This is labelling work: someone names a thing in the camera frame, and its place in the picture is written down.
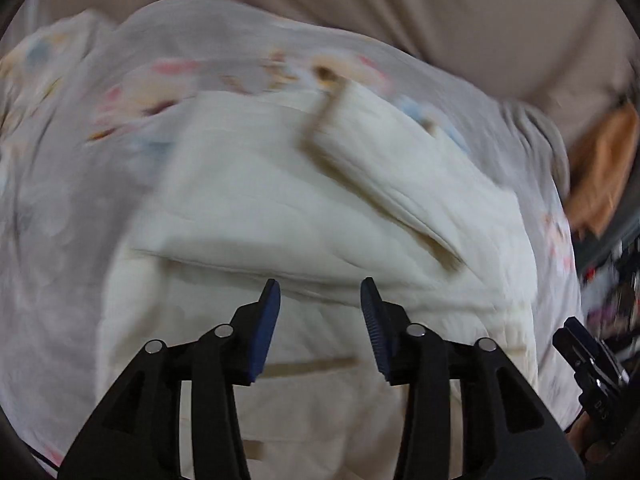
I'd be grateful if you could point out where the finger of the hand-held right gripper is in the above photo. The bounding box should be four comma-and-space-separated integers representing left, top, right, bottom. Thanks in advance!
552, 316, 630, 393

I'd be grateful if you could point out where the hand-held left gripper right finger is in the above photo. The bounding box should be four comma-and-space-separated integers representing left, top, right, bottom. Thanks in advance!
360, 277, 586, 480

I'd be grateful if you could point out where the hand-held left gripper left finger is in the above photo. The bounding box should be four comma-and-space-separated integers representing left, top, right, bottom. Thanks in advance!
57, 279, 282, 480

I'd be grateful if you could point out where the cream quilted garment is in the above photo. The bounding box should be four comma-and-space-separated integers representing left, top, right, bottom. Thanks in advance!
97, 87, 543, 480

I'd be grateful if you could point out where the person's right hand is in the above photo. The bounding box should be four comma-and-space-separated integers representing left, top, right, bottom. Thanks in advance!
566, 409, 615, 467

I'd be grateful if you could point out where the dark mixed clutter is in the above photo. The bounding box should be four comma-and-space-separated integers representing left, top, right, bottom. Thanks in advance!
575, 237, 640, 341

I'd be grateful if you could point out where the orange cloth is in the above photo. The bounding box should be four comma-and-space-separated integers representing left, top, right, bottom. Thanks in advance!
562, 102, 640, 238

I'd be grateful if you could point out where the grey floral blanket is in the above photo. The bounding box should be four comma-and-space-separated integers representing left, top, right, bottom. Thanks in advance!
0, 0, 583, 466

